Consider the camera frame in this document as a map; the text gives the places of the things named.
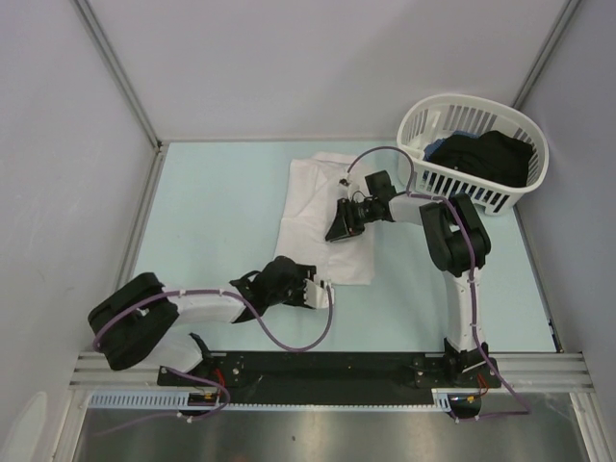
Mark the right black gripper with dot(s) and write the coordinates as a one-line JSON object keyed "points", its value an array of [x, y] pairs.
{"points": [[345, 223]]}

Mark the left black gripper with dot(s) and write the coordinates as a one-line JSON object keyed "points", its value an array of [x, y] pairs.
{"points": [[303, 271]]}

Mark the white long sleeve shirt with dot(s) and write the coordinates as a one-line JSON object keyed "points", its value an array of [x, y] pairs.
{"points": [[309, 210]]}

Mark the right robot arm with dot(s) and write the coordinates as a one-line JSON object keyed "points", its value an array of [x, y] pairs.
{"points": [[457, 244]]}

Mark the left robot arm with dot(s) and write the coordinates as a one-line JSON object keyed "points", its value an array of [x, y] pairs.
{"points": [[139, 323]]}

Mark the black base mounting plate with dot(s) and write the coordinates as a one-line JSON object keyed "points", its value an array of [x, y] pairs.
{"points": [[338, 378]]}

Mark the blue shirt in basket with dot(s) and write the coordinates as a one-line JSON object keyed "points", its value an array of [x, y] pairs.
{"points": [[432, 147]]}

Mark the white plastic laundry basket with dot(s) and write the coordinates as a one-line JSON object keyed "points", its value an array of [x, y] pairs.
{"points": [[438, 117]]}

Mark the black shirt in basket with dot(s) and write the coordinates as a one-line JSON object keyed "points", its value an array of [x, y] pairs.
{"points": [[492, 156]]}

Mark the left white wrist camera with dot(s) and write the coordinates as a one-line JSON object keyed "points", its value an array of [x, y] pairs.
{"points": [[319, 294]]}

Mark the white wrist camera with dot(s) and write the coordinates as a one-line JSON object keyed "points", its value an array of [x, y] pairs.
{"points": [[319, 294], [350, 189]]}

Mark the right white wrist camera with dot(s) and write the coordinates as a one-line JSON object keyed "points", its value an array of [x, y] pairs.
{"points": [[350, 189]]}

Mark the blue slotted cable duct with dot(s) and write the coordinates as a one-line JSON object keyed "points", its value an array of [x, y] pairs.
{"points": [[138, 399]]}

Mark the aluminium frame rail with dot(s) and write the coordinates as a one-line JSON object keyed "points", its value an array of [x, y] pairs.
{"points": [[525, 372]]}

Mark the right aluminium corner post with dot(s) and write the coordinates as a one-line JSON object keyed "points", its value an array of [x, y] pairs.
{"points": [[558, 30]]}

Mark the aluminium corner post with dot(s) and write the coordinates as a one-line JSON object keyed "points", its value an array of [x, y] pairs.
{"points": [[558, 30], [111, 60]]}

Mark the left aluminium corner post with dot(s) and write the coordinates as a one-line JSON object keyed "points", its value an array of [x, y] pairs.
{"points": [[111, 60]]}

